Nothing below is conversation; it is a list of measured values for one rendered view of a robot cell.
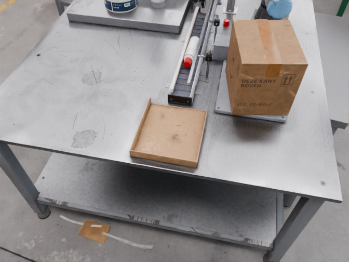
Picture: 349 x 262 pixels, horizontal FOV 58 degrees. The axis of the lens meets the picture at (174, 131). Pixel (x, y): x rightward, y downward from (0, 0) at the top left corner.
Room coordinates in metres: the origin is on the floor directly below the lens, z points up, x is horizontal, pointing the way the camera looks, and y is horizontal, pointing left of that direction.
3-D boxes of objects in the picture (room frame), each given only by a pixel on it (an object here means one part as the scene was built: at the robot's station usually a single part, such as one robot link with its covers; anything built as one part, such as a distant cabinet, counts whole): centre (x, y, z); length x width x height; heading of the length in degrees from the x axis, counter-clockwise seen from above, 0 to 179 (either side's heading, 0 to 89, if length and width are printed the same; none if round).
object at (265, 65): (1.06, -0.36, 0.99); 0.30 x 0.24 x 0.27; 179
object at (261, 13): (1.63, -0.53, 0.93); 0.15 x 0.15 x 0.10
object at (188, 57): (1.28, -0.08, 0.91); 0.20 x 0.05 x 0.05; 166
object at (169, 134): (0.84, 0.01, 0.85); 0.30 x 0.26 x 0.04; 168
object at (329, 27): (1.46, -0.47, 0.81); 0.90 x 0.90 x 0.04; 70
